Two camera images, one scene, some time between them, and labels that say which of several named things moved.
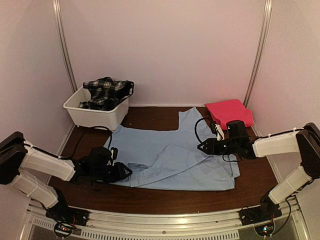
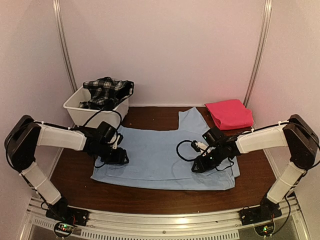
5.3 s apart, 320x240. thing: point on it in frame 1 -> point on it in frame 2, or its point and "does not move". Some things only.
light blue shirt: x=170 y=159 does not move
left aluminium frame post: x=56 y=8 does not move
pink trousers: x=225 y=111 does not move
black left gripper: x=121 y=174 -> x=120 y=157
